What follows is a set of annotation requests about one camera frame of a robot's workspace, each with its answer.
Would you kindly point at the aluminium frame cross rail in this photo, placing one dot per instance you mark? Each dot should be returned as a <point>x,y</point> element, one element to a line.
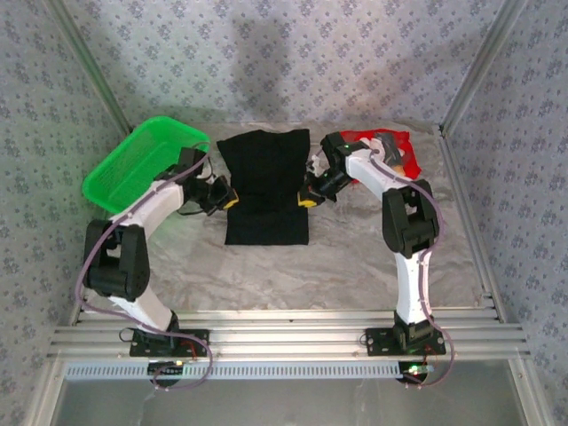
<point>288,337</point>

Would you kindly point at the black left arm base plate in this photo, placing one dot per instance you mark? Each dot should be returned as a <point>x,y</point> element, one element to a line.
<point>195,344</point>

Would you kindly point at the red teddy bear print t-shirt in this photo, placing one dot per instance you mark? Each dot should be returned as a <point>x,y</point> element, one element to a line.
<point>410,155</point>

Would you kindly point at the aluminium frame leg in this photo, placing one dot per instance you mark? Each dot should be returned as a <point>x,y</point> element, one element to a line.
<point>530,395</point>
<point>44,395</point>

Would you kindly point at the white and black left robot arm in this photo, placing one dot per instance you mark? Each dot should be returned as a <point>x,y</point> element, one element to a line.
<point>160,199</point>

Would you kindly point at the aluminium frame post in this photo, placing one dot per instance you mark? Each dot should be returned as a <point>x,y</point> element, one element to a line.
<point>89,66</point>
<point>479,66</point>

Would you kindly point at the small circuit board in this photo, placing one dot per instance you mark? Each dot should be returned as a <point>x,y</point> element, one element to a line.
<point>166,365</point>
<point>416,368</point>

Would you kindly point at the black t-shirt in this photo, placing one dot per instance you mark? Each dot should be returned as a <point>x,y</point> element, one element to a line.
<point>266,186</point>

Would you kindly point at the green plastic mesh basket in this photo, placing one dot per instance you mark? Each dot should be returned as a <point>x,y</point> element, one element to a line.
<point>133,164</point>

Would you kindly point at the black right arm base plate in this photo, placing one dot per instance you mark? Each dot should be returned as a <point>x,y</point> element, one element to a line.
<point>381,341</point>

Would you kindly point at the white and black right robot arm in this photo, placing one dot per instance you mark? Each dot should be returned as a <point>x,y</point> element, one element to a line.
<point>412,284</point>

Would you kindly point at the aluminium side rail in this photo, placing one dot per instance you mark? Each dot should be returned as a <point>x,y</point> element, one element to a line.
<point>76,313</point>
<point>461,191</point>

